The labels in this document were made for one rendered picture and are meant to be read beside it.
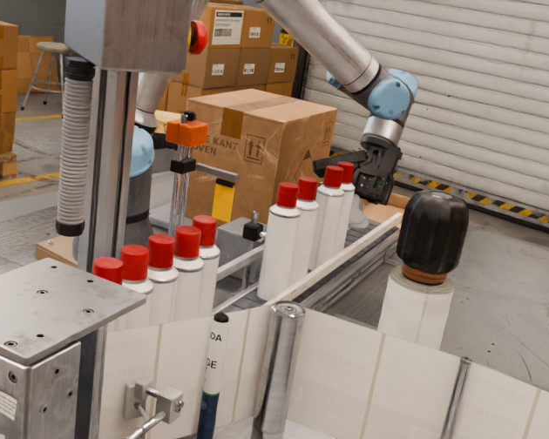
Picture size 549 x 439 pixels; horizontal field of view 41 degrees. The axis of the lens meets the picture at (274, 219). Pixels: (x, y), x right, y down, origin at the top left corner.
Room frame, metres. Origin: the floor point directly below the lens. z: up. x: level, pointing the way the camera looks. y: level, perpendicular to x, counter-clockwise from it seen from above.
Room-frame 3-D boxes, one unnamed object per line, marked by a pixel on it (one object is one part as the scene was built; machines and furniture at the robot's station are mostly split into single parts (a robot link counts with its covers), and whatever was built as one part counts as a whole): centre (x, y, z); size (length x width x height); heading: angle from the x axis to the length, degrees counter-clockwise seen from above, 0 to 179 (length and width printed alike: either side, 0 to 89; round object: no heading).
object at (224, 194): (1.00, 0.08, 1.09); 0.03 x 0.01 x 0.06; 65
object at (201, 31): (0.87, 0.13, 1.33); 0.04 x 0.03 x 0.04; 31
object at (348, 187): (1.38, -0.12, 0.98); 0.05 x 0.05 x 0.20
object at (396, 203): (1.85, -0.33, 0.85); 0.30 x 0.26 x 0.04; 155
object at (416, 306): (0.90, -0.20, 1.03); 0.09 x 0.09 x 0.30
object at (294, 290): (1.19, -0.07, 0.91); 1.07 x 0.01 x 0.02; 155
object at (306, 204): (1.22, -0.05, 0.98); 0.05 x 0.05 x 0.20
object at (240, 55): (5.30, 0.65, 0.57); 1.20 x 0.85 x 1.14; 150
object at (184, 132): (1.00, 0.11, 1.05); 0.10 x 0.04 x 0.33; 65
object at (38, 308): (0.52, 0.17, 1.14); 0.14 x 0.11 x 0.01; 155
